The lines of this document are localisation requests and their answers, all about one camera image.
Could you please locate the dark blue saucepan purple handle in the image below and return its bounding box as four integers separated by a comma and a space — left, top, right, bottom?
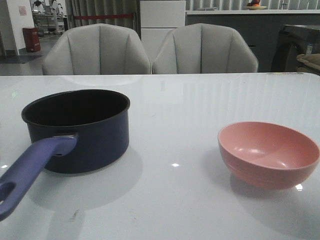
0, 89, 130, 220

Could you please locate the pink plastic bowl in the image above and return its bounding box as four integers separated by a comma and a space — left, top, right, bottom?
217, 121, 320, 190

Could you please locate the right grey upholstered chair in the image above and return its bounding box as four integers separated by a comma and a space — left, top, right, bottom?
152, 23, 259, 75

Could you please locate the grey upholstered chair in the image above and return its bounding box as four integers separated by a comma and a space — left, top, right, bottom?
42, 23, 152, 76
152, 23, 259, 75

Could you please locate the left grey upholstered chair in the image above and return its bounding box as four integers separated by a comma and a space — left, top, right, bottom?
42, 23, 152, 76

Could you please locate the white cabinet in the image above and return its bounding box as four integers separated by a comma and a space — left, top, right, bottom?
140, 0, 186, 62

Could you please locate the red barrier tape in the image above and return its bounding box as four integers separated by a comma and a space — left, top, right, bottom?
73, 13, 135, 20

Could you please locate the red bin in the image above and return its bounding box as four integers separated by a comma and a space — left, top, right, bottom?
22, 27, 41, 53

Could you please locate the fruit plate on counter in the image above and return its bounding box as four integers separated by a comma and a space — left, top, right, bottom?
245, 0, 267, 11

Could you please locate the dark grey appliance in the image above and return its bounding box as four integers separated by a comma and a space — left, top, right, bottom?
270, 24, 320, 72

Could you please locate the beige cushion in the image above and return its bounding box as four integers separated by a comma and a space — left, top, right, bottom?
296, 53, 320, 76

